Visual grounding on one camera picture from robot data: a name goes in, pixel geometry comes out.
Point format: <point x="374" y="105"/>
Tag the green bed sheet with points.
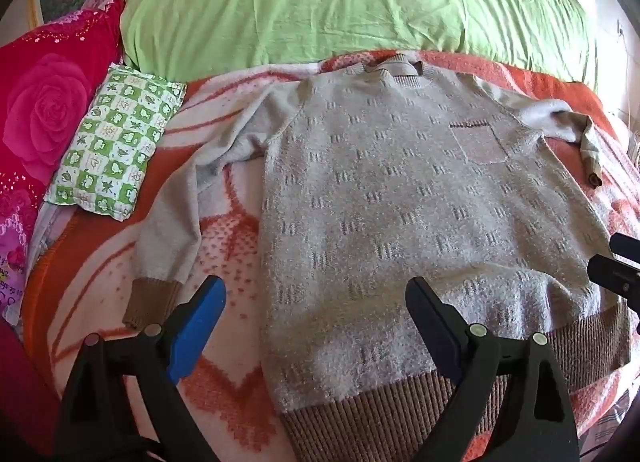
<point x="325" y="1"/>

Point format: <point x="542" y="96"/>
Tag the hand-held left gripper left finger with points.
<point x="197" y="327"/>

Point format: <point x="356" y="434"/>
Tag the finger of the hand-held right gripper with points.
<point x="627" y="246"/>
<point x="612" y="274"/>

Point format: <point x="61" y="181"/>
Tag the grey knitted sweater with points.
<point x="375" y="192"/>

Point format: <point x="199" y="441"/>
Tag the dark red cloth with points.
<point x="25" y="392"/>

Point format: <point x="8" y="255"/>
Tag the red rose print pillow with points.
<point x="45" y="101"/>

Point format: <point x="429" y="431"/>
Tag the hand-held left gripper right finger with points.
<point x="434" y="324"/>

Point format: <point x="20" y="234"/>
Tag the striped bed sheet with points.
<point x="610" y="422"/>

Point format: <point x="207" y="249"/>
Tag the orange white floral blanket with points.
<point x="225" y="242"/>

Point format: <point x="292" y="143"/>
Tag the green white patterned pillow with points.
<point x="115" y="141"/>

